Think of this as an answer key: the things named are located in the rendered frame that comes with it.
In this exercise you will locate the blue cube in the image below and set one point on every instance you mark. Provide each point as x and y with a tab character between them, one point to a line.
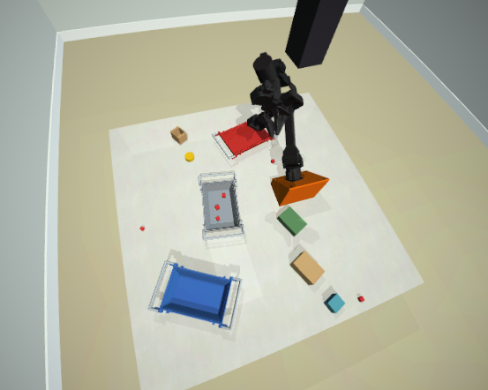
334	303

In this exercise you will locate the green rectangular block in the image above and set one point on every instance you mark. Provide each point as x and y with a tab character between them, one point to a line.
292	221

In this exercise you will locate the blue plastic tray with wire bars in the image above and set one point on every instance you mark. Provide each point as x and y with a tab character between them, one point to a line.
195	294

